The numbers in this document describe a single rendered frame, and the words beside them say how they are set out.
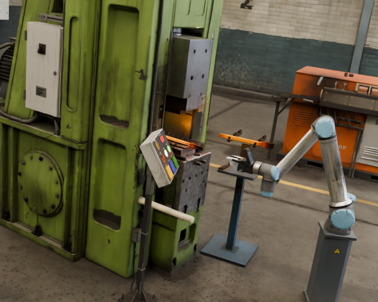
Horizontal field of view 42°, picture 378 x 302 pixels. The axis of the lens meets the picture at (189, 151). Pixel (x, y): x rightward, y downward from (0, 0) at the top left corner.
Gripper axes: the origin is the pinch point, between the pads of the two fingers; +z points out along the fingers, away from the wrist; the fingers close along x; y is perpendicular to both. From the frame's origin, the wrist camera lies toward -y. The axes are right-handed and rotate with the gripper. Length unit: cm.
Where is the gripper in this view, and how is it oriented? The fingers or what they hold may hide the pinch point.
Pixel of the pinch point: (230, 156)
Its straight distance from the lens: 347.2
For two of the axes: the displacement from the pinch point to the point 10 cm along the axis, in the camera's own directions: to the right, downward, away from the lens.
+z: -8.3, -2.6, 4.9
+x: 5.4, -1.9, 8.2
